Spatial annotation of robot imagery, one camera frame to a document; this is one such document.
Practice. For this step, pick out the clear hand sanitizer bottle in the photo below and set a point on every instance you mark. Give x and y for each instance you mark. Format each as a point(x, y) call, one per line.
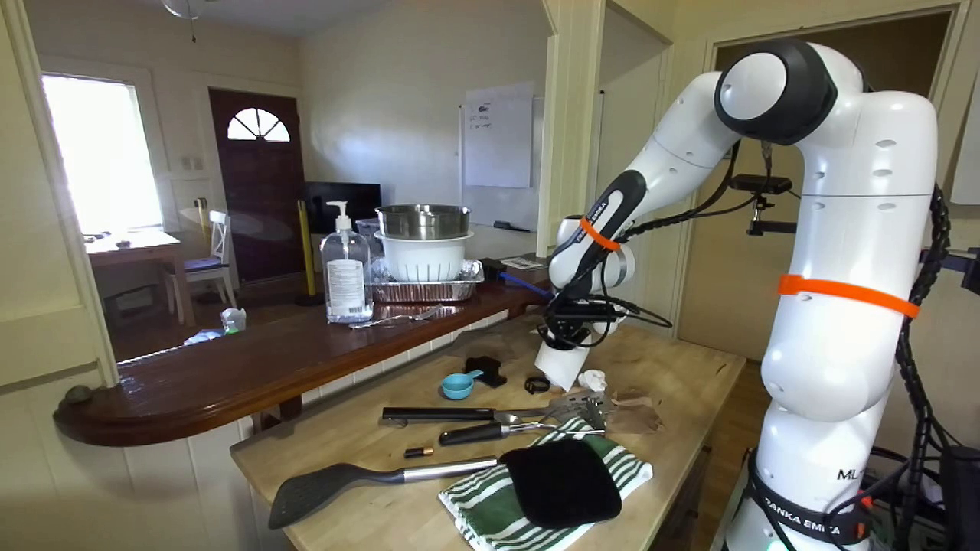
point(345, 276)

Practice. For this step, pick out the clear plastic wrap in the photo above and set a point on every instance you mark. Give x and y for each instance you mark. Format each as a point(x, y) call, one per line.
point(409, 313)

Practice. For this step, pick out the wooden desk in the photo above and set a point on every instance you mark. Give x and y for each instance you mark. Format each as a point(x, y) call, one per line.
point(134, 250)

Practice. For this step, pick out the green white striped towel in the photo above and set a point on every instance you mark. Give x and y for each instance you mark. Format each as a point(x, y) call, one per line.
point(479, 515)

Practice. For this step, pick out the dark wooden door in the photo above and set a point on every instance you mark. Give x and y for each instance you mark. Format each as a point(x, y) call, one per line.
point(255, 204)

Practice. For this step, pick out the dark wooden counter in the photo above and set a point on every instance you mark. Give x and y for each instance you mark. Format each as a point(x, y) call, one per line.
point(255, 369)

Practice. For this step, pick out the crumpled white tissue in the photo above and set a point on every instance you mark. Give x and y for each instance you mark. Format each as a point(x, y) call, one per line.
point(591, 381)

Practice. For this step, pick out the aluminium foil tray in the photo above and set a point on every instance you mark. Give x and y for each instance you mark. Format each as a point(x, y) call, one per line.
point(424, 291)

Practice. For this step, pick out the bright window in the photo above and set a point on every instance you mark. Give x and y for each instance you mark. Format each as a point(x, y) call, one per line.
point(102, 153)

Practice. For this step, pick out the black plastic tool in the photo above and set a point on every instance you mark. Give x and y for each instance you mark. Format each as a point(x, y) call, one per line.
point(488, 369)

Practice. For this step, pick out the yellow stick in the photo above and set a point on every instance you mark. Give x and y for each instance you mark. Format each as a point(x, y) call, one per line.
point(306, 256)

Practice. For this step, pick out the black camera on stand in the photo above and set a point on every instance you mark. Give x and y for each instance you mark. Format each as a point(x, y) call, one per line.
point(761, 185)

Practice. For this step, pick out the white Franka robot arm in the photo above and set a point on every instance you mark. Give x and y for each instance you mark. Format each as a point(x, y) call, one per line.
point(837, 307)

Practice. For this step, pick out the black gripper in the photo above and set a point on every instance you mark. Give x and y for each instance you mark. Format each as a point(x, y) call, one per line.
point(571, 319)

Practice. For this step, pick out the black cloth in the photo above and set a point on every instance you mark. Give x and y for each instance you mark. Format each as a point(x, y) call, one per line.
point(563, 480)

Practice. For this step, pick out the blue measuring cup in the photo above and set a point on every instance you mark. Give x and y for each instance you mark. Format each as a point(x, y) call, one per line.
point(462, 388)

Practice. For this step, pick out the stainless steel bowl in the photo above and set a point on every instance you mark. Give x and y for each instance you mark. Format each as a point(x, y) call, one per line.
point(424, 223)

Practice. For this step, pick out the white ceramic mug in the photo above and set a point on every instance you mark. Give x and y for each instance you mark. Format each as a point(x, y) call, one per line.
point(560, 374)

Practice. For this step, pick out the small black object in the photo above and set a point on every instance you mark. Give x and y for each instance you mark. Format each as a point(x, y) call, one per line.
point(538, 383)

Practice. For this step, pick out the wooden chair blue seat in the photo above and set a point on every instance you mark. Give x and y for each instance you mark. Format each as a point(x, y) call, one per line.
point(203, 272)

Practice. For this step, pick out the small brown cylinder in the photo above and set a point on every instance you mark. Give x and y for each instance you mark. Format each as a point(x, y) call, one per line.
point(418, 450)

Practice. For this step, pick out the black monitor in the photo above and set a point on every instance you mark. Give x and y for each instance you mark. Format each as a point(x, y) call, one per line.
point(341, 204)

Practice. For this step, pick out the white whiteboard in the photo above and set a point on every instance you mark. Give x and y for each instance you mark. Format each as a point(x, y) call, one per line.
point(499, 140)

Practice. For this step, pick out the small glass jar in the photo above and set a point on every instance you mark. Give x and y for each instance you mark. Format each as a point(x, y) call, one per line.
point(233, 323)

